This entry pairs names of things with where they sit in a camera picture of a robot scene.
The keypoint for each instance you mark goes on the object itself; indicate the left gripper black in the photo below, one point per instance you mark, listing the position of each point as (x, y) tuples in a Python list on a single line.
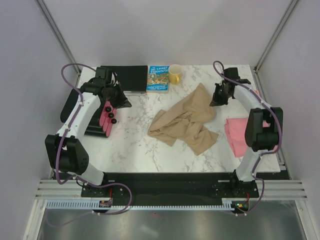
[(123, 101)]

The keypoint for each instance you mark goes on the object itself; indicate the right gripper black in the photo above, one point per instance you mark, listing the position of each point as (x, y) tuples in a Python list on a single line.
[(215, 101)]

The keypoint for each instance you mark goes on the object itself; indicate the black pink drawer unit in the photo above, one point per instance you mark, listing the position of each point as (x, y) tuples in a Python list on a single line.
[(90, 116)]

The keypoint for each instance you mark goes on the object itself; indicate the beige t shirt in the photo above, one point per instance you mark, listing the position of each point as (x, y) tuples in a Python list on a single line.
[(185, 121)]

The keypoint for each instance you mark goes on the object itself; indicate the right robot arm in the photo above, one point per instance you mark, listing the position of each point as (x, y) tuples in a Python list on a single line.
[(264, 129)]

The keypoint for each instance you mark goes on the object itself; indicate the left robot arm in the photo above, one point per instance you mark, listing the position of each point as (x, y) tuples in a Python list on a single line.
[(64, 149)]

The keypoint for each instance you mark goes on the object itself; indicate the black notebook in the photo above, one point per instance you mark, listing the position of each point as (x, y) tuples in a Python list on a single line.
[(133, 79)]

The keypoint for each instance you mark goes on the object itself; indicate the pink folded t shirt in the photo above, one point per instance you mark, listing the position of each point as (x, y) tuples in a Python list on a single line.
[(235, 132)]

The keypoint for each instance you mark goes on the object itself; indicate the blue treehouse book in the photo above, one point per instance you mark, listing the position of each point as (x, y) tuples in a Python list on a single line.
[(158, 79)]

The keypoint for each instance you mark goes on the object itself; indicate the yellow mug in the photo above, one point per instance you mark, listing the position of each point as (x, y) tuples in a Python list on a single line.
[(175, 74)]

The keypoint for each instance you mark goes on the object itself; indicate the right aluminium frame post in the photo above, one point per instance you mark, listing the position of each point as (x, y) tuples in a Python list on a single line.
[(276, 33)]

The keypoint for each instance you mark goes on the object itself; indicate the aluminium frame post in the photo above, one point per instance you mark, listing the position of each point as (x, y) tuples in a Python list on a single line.
[(276, 33), (55, 29)]

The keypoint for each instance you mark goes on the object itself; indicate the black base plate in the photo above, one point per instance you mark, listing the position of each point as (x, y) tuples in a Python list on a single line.
[(172, 189)]

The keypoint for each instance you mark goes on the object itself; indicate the white cable duct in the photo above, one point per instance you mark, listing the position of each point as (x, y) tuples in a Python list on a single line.
[(73, 204)]

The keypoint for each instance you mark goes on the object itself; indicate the aluminium front rail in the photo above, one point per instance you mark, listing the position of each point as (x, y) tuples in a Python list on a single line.
[(274, 190)]

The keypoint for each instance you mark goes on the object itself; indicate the left aluminium frame post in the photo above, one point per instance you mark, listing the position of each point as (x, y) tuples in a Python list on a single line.
[(55, 29)]

